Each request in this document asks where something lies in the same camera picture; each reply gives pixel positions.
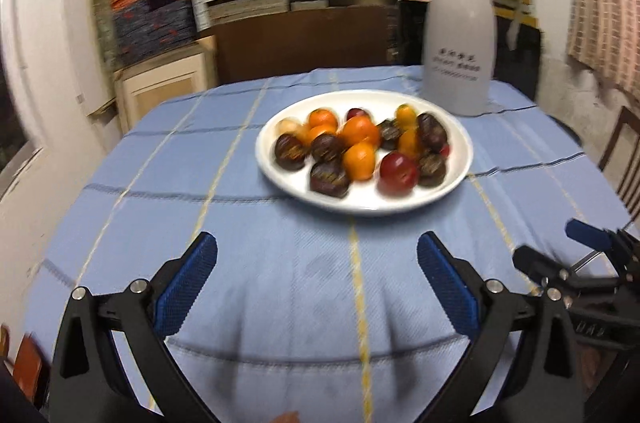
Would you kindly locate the white leaning board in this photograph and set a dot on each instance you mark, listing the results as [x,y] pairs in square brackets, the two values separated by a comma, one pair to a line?
[75,53]

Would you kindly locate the dark cloth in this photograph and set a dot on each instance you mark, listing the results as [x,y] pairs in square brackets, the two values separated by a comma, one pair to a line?
[520,58]

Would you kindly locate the light wooden cabinet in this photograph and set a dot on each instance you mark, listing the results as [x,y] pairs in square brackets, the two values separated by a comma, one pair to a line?
[165,83]

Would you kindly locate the blue checked tablecloth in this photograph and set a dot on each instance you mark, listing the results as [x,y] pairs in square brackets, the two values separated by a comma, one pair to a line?
[280,263]

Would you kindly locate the reddish wooden chair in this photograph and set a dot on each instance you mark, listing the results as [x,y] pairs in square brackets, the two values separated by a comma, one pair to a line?
[30,368]

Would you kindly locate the dark wooden chair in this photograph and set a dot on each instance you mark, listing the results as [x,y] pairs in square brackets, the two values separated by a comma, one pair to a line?
[625,163]

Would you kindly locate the red cherry tomato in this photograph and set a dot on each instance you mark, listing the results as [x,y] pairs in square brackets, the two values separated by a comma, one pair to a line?
[445,149]

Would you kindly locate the stack of blue patterned boxes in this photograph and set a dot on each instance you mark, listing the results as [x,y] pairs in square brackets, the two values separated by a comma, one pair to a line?
[155,28]

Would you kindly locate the small orange kumquat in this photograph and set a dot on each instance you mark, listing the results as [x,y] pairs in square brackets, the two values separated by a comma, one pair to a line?
[410,142]
[406,115]
[359,160]
[322,119]
[317,134]

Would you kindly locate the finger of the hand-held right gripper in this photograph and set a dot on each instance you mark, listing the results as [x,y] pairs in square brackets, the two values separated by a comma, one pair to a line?
[587,234]
[537,265]

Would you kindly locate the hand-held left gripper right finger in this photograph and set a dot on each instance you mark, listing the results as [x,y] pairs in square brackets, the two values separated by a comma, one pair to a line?
[447,288]

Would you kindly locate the white thermos jug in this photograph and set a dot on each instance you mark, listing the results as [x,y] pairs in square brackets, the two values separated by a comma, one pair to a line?
[457,33]

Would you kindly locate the large orange mandarin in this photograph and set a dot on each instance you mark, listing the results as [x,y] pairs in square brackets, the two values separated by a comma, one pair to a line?
[360,132]

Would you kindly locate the dark brown water chestnut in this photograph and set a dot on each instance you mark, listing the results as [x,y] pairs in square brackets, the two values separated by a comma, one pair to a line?
[290,151]
[431,130]
[431,168]
[328,178]
[327,147]
[390,134]

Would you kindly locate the small dark red plum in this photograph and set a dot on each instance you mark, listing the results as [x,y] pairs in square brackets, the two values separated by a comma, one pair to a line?
[357,114]

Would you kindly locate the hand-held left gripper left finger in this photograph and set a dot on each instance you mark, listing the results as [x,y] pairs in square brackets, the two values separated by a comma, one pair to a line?
[187,288]

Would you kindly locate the white oval plate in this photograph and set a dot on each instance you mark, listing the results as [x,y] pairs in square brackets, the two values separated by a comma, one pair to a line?
[370,203]

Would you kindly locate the large dark red plum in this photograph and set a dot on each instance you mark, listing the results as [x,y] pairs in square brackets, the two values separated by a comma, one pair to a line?
[398,173]

